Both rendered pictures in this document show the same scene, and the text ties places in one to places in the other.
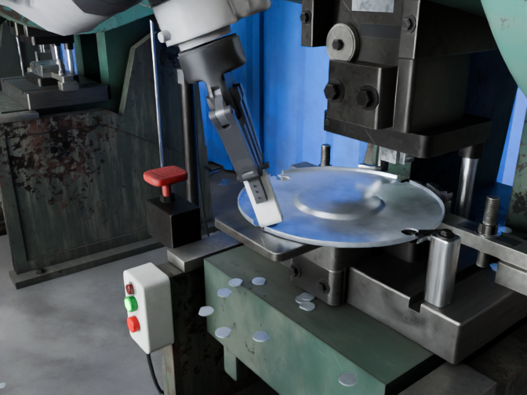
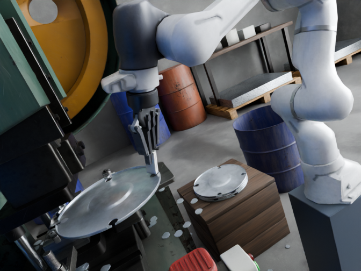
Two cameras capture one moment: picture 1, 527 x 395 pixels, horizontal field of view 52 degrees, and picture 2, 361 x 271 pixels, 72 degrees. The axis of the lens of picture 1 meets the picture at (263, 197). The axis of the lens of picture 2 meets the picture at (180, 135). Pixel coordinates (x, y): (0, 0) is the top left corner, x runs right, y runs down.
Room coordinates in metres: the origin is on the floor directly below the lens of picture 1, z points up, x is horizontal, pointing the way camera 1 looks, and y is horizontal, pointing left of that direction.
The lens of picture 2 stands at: (1.17, 0.36, 1.06)
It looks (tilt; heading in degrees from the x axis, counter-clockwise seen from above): 18 degrees down; 205
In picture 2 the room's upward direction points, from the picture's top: 22 degrees counter-clockwise
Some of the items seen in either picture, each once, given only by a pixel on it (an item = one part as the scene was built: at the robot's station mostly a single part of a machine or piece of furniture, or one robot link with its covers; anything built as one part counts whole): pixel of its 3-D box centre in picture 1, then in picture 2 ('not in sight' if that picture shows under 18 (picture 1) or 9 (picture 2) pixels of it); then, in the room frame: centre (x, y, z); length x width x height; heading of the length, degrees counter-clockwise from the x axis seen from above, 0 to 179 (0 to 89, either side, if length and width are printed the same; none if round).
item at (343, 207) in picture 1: (339, 200); (110, 196); (0.72, -0.11, 0.78); 0.29 x 0.29 x 0.01
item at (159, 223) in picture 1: (175, 246); not in sight; (0.90, 0.16, 0.62); 0.10 x 0.06 x 0.20; 38
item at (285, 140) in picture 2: not in sight; (272, 148); (-0.44, 0.22, 0.24); 0.42 x 0.42 x 0.48
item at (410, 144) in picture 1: (403, 132); (45, 196); (0.80, -0.21, 0.86); 0.20 x 0.16 x 0.05; 38
